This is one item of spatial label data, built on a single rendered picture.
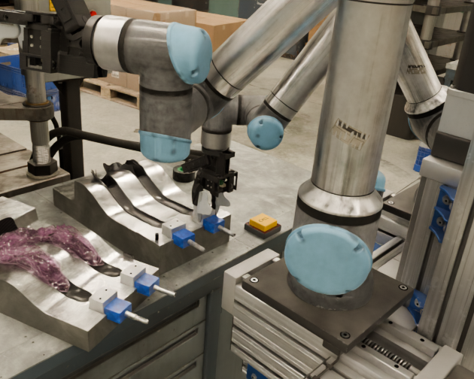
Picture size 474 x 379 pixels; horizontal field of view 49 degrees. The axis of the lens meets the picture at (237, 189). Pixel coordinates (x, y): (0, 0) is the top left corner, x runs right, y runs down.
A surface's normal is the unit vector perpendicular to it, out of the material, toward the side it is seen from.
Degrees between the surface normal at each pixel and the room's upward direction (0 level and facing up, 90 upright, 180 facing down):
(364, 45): 90
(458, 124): 90
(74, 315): 0
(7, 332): 0
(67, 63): 82
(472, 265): 90
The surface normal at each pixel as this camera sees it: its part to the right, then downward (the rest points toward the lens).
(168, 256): 0.73, 0.34
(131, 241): -0.67, 0.27
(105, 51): -0.30, 0.43
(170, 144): 0.29, 0.47
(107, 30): -0.21, -0.22
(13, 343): 0.07, -0.90
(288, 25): -0.07, 0.62
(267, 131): 0.05, 0.43
